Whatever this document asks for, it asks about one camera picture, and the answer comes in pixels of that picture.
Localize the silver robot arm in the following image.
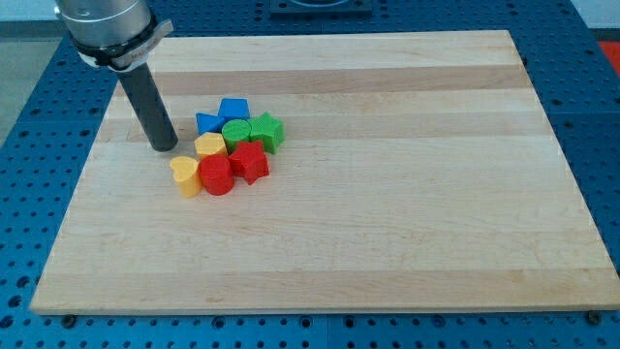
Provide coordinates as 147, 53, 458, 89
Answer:
54, 0, 173, 73

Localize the green circle block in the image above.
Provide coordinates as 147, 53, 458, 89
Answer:
221, 119, 251, 153

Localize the yellow hexagon block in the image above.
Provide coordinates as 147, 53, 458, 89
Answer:
194, 132, 228, 160

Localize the green star block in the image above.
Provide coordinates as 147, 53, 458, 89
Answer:
248, 112, 285, 154

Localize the red star block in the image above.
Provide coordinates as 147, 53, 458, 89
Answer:
229, 141, 269, 185

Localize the red cylinder block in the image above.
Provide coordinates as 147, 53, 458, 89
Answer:
199, 154, 234, 196

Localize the blue cube block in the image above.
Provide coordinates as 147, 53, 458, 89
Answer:
218, 98, 250, 121

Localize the wooden board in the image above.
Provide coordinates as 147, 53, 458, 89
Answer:
30, 30, 619, 315

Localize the blue triangle block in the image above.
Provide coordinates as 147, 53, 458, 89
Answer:
196, 112, 226, 135

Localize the yellow heart block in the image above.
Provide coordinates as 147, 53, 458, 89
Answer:
170, 156, 202, 198

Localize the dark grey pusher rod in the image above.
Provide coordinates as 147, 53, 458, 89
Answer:
117, 63, 178, 152

